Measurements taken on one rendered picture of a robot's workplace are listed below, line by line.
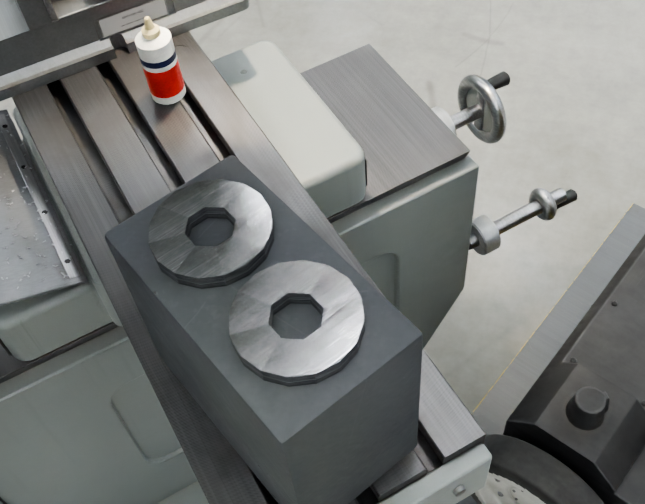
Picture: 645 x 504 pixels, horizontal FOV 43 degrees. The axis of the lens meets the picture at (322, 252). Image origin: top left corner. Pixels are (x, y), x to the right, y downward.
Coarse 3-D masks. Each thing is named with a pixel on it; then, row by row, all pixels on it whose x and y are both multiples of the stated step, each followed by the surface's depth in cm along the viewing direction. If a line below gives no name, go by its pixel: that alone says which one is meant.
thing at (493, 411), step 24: (624, 216) 145; (624, 240) 142; (600, 264) 139; (576, 288) 137; (600, 288) 136; (552, 312) 134; (576, 312) 134; (552, 336) 132; (528, 360) 129; (504, 384) 127; (528, 384) 127; (480, 408) 125; (504, 408) 125
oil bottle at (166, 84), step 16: (144, 32) 89; (160, 32) 90; (144, 48) 89; (160, 48) 89; (144, 64) 92; (160, 64) 91; (176, 64) 93; (160, 80) 93; (176, 80) 94; (160, 96) 95; (176, 96) 95
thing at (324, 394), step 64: (192, 192) 61; (256, 192) 61; (128, 256) 60; (192, 256) 58; (256, 256) 58; (320, 256) 59; (192, 320) 56; (256, 320) 54; (320, 320) 56; (384, 320) 55; (192, 384) 68; (256, 384) 53; (320, 384) 53; (384, 384) 55; (256, 448) 59; (320, 448) 55; (384, 448) 64
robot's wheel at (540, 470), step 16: (496, 448) 103; (512, 448) 102; (528, 448) 101; (496, 464) 101; (512, 464) 100; (528, 464) 100; (544, 464) 99; (560, 464) 99; (496, 480) 108; (512, 480) 100; (528, 480) 98; (544, 480) 98; (560, 480) 98; (576, 480) 98; (480, 496) 111; (496, 496) 112; (512, 496) 109; (528, 496) 106; (544, 496) 98; (560, 496) 97; (576, 496) 98; (592, 496) 98
